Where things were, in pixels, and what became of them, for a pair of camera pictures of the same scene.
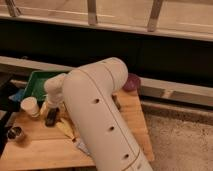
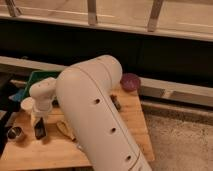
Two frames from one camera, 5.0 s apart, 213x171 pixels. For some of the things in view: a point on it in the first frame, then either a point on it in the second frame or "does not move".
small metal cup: (14, 132) does not move
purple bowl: (133, 82) does not move
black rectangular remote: (51, 117) -> (40, 129)
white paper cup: (31, 106) does not move
